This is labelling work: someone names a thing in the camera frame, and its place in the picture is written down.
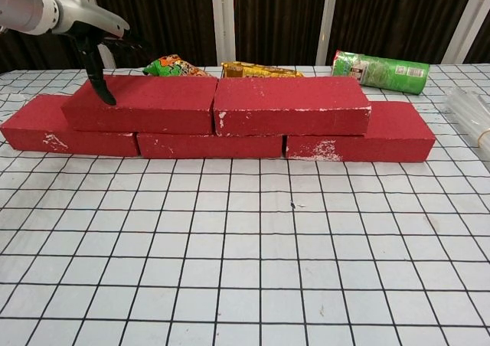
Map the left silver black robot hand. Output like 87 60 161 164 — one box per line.
51 0 149 106

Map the red brick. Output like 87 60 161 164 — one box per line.
136 132 284 159
0 94 140 158
60 74 219 135
213 77 372 138
285 101 437 164

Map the green orange snack bag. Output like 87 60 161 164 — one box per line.
142 54 211 78

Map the yellow biscuit pack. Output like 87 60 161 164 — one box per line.
220 61 305 80

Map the green chips can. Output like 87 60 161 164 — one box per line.
330 49 431 96

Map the white black checkered tablecloth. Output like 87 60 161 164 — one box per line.
0 63 490 346

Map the bundle of clear tubes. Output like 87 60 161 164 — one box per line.
446 86 490 158

